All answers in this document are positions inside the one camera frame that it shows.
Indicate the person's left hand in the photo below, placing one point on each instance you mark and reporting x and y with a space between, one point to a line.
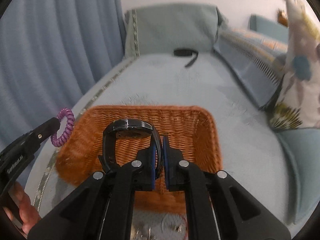
28 213

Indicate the orange wicker basket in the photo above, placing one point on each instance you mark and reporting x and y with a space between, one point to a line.
191 129

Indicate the blue sofa back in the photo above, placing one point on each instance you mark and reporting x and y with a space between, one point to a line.
269 28

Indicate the black wrist watch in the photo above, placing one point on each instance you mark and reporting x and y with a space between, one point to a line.
130 129

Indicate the teal headboard cushion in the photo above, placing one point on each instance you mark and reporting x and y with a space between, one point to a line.
163 28

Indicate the floral pillow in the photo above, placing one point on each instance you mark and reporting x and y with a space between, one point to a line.
297 105

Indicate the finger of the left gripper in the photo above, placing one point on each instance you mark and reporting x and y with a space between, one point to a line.
45 130

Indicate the teal pillow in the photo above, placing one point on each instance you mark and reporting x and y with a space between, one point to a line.
302 149

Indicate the folded striped blanket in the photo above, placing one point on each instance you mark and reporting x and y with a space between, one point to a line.
257 60

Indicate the light blue bed cover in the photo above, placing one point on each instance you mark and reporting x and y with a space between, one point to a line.
74 218

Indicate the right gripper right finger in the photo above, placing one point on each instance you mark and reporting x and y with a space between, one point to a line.
206 203

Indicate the blue curtain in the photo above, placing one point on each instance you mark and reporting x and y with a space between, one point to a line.
52 53

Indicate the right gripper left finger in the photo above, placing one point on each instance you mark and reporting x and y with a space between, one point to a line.
114 203

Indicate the brown plush toy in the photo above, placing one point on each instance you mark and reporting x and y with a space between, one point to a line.
282 18

